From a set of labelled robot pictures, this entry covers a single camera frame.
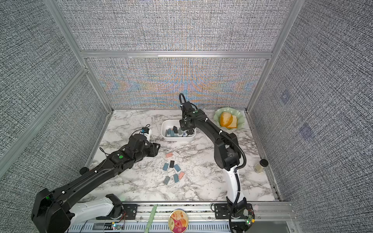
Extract green scalloped plate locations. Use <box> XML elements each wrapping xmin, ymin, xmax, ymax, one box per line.
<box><xmin>213</xmin><ymin>107</ymin><xmax>245</xmax><ymax>130</ymax></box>

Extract bread pieces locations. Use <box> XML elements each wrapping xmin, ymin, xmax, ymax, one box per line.
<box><xmin>220</xmin><ymin>112</ymin><xmax>238</xmax><ymax>129</ymax></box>

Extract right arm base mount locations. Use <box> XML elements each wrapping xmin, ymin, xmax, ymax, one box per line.
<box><xmin>211</xmin><ymin>203</ymin><xmax>254</xmax><ymax>220</ymax></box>

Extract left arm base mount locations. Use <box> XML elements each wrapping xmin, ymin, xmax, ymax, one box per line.
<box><xmin>96</xmin><ymin>194</ymin><xmax>138</xmax><ymax>221</ymax></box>

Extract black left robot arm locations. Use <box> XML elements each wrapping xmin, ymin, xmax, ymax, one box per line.
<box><xmin>31</xmin><ymin>134</ymin><xmax>160</xmax><ymax>233</ymax></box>

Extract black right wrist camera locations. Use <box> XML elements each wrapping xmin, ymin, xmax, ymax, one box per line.
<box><xmin>180</xmin><ymin>102</ymin><xmax>198</xmax><ymax>118</ymax></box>

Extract small black-capped jar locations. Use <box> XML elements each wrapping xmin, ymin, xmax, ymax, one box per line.
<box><xmin>254</xmin><ymin>159</ymin><xmax>269</xmax><ymax>173</ymax></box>

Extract teal eraser bottom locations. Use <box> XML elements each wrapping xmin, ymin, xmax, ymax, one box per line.
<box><xmin>173</xmin><ymin>174</ymin><xmax>179</xmax><ymax>183</ymax></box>

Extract green strip on rail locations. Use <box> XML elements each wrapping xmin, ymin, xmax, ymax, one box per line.
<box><xmin>144</xmin><ymin>204</ymin><xmax>158</xmax><ymax>233</ymax></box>

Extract orange black-capped jar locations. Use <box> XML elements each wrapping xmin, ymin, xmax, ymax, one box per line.
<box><xmin>79</xmin><ymin>167</ymin><xmax>89</xmax><ymax>175</ymax></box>

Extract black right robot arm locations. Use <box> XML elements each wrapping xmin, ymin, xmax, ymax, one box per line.
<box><xmin>179</xmin><ymin>104</ymin><xmax>247</xmax><ymax>205</ymax></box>

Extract round colourful tin lid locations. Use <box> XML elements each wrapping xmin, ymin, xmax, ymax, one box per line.
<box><xmin>168</xmin><ymin>209</ymin><xmax>189</xmax><ymax>233</ymax></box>

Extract white storage box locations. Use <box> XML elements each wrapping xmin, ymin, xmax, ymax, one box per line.
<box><xmin>161</xmin><ymin>119</ymin><xmax>196</xmax><ymax>142</ymax></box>

